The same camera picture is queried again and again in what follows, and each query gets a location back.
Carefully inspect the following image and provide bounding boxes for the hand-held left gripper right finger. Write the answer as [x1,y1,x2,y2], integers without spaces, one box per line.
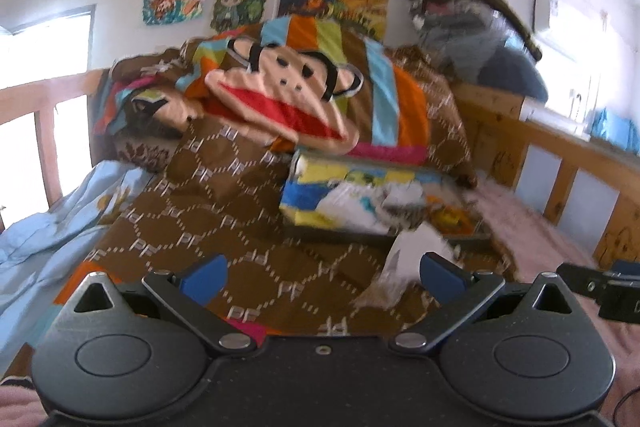
[389,251,576,354]

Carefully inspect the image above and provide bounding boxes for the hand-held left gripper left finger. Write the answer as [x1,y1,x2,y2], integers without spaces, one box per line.
[70,254,261,354]

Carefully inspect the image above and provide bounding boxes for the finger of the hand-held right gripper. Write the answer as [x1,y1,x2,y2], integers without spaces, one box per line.
[556,259,640,296]

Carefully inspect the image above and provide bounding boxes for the white cloth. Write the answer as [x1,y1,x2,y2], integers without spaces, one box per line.
[381,221,452,290]

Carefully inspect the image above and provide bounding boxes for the orange soft cup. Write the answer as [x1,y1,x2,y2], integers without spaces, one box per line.
[431,203,477,234]

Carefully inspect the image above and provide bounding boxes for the grey shallow cardboard box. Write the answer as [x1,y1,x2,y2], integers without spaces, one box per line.
[279,151,494,250]

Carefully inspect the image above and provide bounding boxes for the white blue bumpy soft pack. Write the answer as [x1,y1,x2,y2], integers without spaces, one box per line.
[319,183,387,229]

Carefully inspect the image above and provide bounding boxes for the pink bedsheet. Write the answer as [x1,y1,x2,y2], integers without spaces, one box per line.
[0,178,640,427]

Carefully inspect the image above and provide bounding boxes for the brown orange lattice quilt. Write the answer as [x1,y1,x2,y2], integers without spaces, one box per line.
[54,47,512,339]

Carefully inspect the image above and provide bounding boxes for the brown leaf print pillow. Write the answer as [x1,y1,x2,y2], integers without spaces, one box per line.
[114,131,177,174]

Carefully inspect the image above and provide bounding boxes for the light blue cloth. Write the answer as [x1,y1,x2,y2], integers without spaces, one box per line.
[591,106,640,154]

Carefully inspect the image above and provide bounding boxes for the light blue blanket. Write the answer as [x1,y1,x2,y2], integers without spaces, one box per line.
[0,158,157,334]

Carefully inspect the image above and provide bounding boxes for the brown lattice print pillow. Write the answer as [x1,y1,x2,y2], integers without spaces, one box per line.
[390,46,478,188]

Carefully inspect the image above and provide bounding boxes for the white flat board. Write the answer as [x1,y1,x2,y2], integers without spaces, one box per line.
[519,98,597,141]

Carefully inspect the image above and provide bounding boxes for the striped monkey print pillow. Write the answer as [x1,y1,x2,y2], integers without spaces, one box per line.
[176,13,432,166]

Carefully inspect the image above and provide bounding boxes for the bagged grey blue bedding bundle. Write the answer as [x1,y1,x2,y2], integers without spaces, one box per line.
[411,0,549,104]

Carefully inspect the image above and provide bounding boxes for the bright window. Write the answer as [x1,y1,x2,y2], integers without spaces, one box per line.
[0,3,97,229]

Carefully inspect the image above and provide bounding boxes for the star carved wooden bed rail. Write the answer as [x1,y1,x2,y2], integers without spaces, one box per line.
[451,81,640,272]

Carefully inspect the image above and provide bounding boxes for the plain wooden bed rail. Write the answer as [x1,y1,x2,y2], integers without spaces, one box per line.
[0,68,104,229]

